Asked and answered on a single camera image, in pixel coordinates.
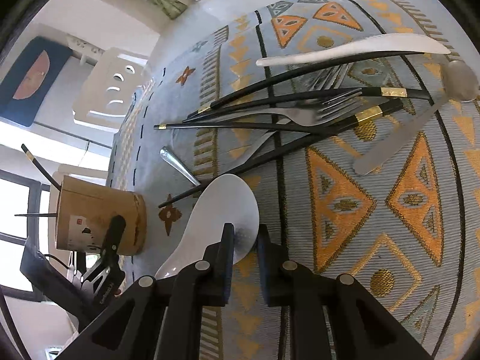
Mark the brown wooden utensil holder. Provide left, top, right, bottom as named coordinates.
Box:
left=55, top=175, right=146, bottom=255

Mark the thin black chopstick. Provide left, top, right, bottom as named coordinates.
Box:
left=14, top=213, right=58, bottom=218

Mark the silver metal knife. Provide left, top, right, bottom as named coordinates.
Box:
left=160, top=131, right=276, bottom=186

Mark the white ceramic soup spoon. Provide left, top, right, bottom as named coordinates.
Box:
left=154, top=174, right=260, bottom=280

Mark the black chopstick long curved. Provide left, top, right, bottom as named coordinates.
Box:
left=188, top=51, right=422, bottom=118

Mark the silver metal fork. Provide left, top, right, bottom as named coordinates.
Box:
left=185, top=90, right=360, bottom=127

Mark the black chopstick gold band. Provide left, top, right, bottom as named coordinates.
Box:
left=158, top=97, right=404, bottom=209
left=185, top=87, right=431, bottom=122

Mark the silver metal spoon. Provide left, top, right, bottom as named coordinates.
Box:
left=352, top=60, right=479, bottom=176

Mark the white dotted rice paddle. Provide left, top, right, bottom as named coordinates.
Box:
left=256, top=33, right=451, bottom=68

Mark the white chair with cutouts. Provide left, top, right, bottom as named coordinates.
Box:
left=72, top=47, right=148, bottom=133

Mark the patterned blue orange table mat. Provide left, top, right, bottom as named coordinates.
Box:
left=108, top=0, right=479, bottom=359

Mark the blue orange wall hanging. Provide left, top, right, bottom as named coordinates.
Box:
left=0, top=37, right=72, bottom=127

